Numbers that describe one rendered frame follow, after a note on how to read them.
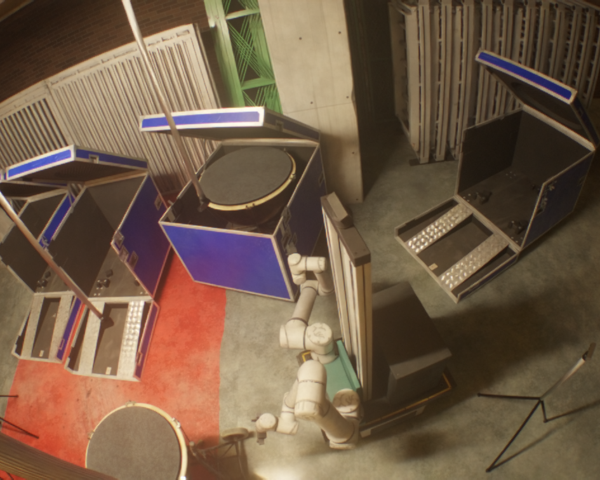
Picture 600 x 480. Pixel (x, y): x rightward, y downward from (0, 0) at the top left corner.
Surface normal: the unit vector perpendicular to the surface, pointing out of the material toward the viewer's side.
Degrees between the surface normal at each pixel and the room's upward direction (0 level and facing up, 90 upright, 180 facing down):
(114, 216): 90
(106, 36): 90
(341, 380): 0
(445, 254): 2
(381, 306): 0
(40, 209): 90
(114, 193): 90
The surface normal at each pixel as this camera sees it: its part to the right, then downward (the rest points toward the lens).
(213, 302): -0.17, -0.68
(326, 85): 0.06, 0.72
